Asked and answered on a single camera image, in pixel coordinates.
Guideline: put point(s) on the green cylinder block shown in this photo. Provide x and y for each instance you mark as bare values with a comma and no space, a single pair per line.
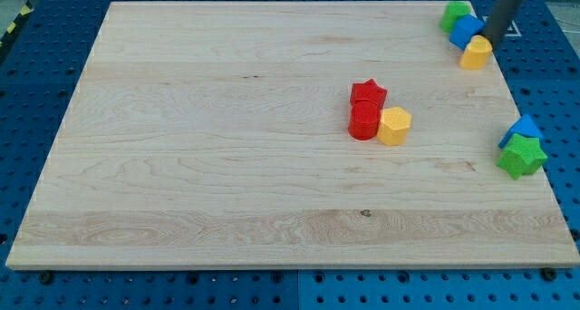
454,10

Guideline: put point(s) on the red cylinder block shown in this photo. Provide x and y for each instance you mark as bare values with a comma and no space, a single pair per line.
364,120

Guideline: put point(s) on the blue cube block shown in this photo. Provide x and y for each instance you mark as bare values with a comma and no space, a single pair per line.
464,29

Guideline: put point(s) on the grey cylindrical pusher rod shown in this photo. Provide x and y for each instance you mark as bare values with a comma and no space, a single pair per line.
502,13

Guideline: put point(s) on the red star block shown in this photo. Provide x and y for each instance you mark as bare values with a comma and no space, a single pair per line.
368,91

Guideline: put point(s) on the yellow hexagon block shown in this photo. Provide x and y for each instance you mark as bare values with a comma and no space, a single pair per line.
394,125

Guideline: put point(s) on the light wooden board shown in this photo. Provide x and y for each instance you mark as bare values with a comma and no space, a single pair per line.
214,135

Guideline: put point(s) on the blue triangle block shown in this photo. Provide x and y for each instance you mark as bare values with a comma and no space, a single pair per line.
524,126

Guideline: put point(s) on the green star block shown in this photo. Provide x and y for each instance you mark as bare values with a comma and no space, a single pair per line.
521,156

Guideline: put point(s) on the yellow heart block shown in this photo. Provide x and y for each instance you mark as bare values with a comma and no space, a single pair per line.
475,55

